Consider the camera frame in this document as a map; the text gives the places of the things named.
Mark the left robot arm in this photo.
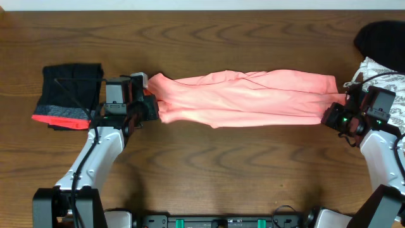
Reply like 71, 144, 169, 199
32, 72, 159, 227

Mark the folded black shorts, coral hem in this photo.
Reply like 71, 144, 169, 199
32, 63, 104, 130

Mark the black garment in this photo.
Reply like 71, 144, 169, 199
354, 20, 404, 72

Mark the black cable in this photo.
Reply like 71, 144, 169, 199
53, 77, 134, 228
337, 71, 405, 184

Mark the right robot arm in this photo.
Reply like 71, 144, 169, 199
305, 84, 404, 228

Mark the white grey patterned garment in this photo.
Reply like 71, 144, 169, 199
344, 57, 404, 134

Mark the right black cable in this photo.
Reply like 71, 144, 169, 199
337, 71, 405, 184

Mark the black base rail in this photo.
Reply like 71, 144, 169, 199
136, 213, 307, 228

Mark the left black cable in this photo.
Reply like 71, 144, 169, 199
53, 77, 134, 228

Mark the coral pink t-shirt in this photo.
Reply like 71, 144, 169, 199
148, 70, 345, 128

